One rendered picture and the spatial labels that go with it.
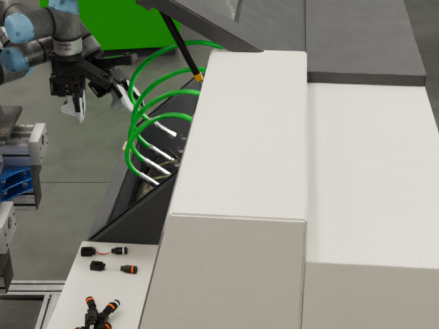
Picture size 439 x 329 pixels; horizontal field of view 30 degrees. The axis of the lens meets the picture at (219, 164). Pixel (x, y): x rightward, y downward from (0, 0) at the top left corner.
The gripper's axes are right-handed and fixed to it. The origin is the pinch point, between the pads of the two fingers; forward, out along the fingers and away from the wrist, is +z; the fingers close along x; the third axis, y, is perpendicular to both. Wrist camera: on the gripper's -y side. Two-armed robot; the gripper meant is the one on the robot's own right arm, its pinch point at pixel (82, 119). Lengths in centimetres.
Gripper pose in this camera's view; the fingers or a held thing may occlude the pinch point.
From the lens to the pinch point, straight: 232.9
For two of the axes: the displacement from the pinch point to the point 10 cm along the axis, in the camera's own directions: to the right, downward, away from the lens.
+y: -10.0, -0.5, 0.8
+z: 0.0, 8.7, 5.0
